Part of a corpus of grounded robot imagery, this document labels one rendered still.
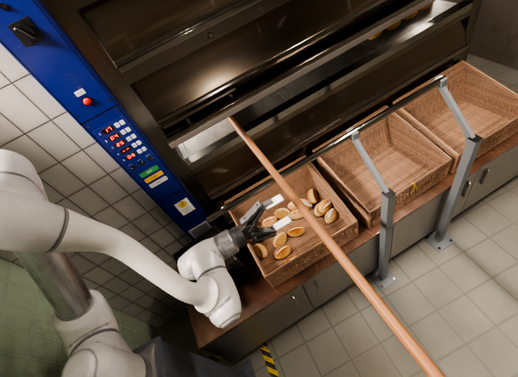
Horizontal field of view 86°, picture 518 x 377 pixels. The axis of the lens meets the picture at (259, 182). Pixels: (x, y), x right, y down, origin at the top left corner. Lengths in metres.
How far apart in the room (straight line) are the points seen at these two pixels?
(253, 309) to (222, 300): 0.70
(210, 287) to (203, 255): 0.13
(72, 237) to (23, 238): 0.08
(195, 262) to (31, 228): 0.47
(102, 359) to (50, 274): 0.29
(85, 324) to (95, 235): 0.44
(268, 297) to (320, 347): 0.62
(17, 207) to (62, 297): 0.44
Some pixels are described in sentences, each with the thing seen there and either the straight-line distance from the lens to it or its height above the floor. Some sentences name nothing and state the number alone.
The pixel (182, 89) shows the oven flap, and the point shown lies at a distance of 1.24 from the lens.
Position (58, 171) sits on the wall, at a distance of 1.38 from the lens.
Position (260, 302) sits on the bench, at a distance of 1.57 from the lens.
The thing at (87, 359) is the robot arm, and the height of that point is 1.27.
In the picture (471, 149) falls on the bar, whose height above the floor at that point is 0.90.
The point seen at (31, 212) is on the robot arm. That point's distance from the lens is 0.69.
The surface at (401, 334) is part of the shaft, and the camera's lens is 0.84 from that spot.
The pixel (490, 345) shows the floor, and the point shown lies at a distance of 2.16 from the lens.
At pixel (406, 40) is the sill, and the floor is 1.18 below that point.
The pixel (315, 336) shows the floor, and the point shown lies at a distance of 2.07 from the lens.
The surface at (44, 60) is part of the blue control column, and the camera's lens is 1.16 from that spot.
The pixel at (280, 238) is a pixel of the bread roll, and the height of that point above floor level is 0.64.
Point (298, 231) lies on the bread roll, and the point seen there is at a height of 0.63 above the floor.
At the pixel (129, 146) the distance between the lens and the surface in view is 1.28.
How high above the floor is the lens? 2.01
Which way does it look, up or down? 46 degrees down
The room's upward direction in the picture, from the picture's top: 25 degrees counter-clockwise
